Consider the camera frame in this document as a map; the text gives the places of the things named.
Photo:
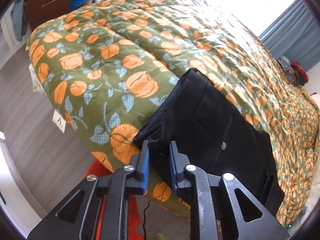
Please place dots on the white comforter tag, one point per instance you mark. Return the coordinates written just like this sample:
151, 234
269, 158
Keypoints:
59, 121

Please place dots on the green orange floral comforter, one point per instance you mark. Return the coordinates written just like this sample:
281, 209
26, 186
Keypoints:
107, 67

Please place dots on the grey cloth on dresser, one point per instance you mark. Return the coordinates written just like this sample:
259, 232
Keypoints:
19, 19

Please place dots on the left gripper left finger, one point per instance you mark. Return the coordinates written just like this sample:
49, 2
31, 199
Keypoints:
139, 183

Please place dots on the blue curtain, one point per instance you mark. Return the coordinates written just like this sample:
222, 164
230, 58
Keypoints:
294, 34

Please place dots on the brown wooden dresser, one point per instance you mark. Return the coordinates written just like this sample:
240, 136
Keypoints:
40, 11

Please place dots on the pile of clothes by curtain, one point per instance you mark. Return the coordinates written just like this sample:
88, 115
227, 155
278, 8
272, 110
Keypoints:
293, 71

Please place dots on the red fleece garment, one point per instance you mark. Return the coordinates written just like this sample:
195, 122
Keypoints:
118, 216

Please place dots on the blue clothes beside dresser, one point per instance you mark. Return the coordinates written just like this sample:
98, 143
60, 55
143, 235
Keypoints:
81, 0

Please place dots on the black pants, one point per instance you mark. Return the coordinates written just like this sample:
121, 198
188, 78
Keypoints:
212, 133

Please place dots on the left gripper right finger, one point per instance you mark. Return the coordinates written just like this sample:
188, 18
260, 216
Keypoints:
178, 162

